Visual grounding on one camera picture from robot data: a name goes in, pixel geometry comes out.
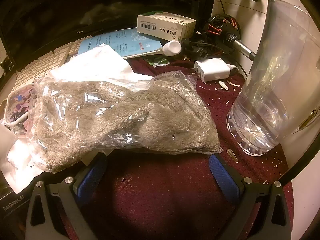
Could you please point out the small black plastic part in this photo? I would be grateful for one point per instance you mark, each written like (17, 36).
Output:
(197, 50)

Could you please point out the maroon cloth mat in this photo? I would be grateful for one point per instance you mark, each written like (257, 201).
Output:
(162, 185)

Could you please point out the clear glass mug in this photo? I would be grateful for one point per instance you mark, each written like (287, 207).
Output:
(275, 80)

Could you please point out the beige computer keyboard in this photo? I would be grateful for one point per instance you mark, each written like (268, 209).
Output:
(42, 65)

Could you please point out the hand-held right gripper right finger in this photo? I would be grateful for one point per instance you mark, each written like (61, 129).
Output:
(222, 175)

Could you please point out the grey plush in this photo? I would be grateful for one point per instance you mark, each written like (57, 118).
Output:
(125, 115)

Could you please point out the cartoon printed pouch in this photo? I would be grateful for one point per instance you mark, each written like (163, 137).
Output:
(17, 105)

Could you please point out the black computer monitor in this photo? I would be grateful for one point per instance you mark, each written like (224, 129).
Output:
(75, 5)

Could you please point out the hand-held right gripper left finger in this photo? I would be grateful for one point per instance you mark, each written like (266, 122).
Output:
(90, 177)

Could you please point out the black round device red clips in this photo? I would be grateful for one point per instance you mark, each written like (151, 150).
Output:
(220, 27)

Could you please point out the small white bottle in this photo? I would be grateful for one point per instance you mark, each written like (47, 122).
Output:
(172, 47)

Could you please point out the blue paper booklet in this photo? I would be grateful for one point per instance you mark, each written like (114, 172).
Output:
(125, 42)

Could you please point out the white paper packets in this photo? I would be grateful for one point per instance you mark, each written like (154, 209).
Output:
(20, 160)

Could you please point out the green foil wrapper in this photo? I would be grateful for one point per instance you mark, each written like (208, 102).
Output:
(160, 62)

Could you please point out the white plug charger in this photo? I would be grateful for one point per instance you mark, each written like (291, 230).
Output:
(212, 70)

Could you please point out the black monitor stand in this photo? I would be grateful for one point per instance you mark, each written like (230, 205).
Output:
(200, 5)

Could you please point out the crumpled white paper sheet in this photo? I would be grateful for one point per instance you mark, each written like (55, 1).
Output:
(100, 60)

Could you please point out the white green medicine box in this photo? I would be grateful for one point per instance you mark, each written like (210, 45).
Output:
(165, 25)

